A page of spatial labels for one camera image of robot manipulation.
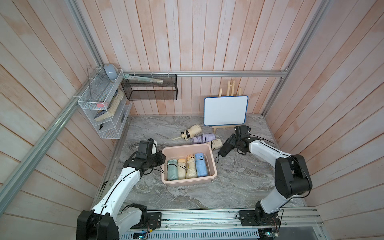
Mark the blue umbrella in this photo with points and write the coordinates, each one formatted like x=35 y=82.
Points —
x=201 y=165

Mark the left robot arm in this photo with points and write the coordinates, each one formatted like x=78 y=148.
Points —
x=103 y=221

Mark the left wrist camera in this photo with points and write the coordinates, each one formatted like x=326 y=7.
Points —
x=154 y=145

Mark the beige umbrella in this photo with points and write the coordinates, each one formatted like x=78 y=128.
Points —
x=182 y=169
x=215 y=144
x=190 y=133
x=191 y=167

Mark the flat item on basket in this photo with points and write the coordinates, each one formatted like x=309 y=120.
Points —
x=142 y=79

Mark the white board blue frame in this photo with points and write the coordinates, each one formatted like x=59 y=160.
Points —
x=225 y=111

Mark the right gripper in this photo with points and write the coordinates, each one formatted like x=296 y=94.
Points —
x=232 y=139

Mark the book on shelf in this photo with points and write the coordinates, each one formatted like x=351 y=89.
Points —
x=112 y=107

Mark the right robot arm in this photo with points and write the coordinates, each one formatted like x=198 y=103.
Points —
x=292 y=178

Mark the mint umbrella front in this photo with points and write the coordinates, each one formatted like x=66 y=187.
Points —
x=172 y=170

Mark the grey round speaker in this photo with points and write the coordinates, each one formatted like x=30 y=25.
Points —
x=111 y=71

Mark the purple folded umbrella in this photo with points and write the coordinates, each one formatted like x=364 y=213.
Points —
x=204 y=138

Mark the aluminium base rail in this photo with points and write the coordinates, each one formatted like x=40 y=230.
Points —
x=292 y=223

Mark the white wire shelf rack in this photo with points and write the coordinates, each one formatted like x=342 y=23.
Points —
x=97 y=96

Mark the pink plastic storage box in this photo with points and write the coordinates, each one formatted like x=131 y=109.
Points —
x=181 y=152

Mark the black wire basket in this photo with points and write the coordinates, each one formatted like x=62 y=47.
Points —
x=139 y=91

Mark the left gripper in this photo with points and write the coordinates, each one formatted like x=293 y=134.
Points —
x=161 y=160

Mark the black umbrella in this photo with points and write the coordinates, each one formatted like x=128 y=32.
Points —
x=225 y=149

